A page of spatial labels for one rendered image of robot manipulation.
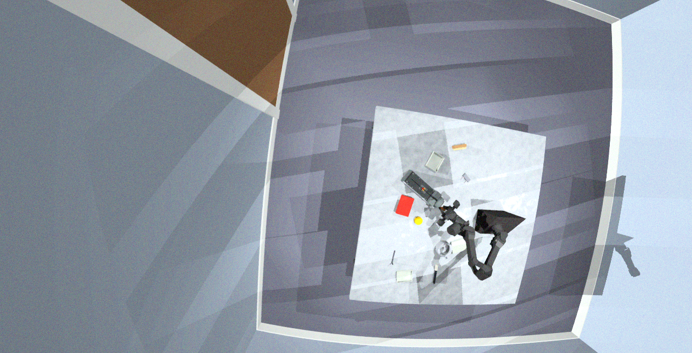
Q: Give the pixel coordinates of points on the red rectangular block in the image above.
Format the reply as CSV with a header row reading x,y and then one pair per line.
x,y
404,205

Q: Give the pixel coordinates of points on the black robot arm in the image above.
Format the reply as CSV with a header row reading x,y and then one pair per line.
x,y
462,228

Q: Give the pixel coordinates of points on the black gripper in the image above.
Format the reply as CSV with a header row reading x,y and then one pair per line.
x,y
441,222

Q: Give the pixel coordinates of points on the grey cylinder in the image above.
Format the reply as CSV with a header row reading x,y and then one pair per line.
x,y
447,252

